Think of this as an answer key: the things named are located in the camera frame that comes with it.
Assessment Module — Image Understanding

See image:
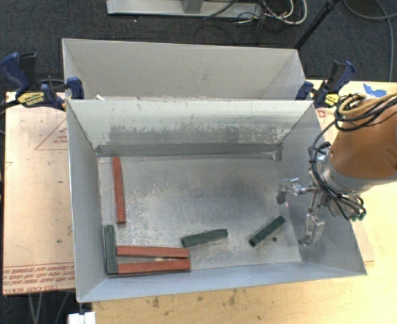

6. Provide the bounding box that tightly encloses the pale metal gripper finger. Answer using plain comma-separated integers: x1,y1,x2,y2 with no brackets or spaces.
297,213,325,248
276,178,309,205

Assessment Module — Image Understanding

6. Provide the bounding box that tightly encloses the dark green flat block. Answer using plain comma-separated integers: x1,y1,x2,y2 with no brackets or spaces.
103,224,119,276
180,227,229,248
248,215,286,248

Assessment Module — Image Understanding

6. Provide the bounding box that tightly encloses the grey metal bin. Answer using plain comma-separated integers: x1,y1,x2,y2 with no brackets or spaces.
61,38,368,304

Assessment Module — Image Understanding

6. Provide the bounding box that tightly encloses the red-brown flat block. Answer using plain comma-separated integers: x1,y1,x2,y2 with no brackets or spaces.
115,244,190,260
111,156,128,225
116,258,192,276

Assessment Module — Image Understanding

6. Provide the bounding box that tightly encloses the brown cardboard board, red print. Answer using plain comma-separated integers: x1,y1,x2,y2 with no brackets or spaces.
2,91,377,296

